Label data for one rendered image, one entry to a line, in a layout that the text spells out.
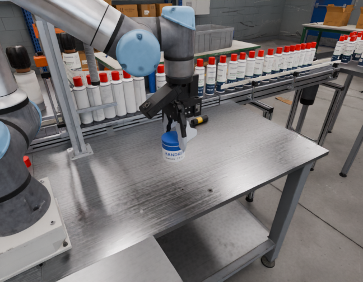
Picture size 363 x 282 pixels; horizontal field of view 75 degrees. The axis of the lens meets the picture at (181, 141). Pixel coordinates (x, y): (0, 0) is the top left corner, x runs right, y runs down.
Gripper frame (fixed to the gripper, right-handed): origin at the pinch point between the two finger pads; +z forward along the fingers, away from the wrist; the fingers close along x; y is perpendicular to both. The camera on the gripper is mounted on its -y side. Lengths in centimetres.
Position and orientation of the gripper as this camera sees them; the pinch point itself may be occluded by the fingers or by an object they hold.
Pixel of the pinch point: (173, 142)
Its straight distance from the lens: 70.7
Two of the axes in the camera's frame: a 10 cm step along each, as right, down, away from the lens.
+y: 8.3, -3.0, 4.7
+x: -5.6, -4.4, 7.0
